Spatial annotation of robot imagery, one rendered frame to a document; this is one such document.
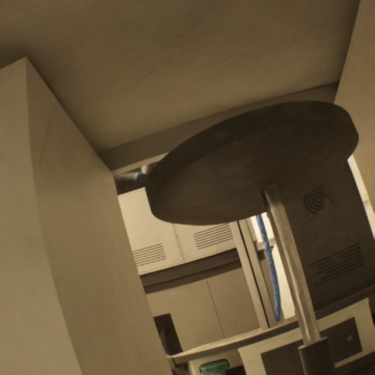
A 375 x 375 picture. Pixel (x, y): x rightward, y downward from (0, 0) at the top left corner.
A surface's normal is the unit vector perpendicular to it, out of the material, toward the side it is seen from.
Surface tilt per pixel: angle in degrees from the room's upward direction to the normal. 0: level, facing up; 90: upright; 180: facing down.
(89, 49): 180
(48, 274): 90
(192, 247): 90
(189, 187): 154
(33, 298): 90
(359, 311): 90
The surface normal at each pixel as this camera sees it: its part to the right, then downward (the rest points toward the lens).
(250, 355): -0.20, -0.30
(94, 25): 0.28, 0.90
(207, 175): -0.02, 0.75
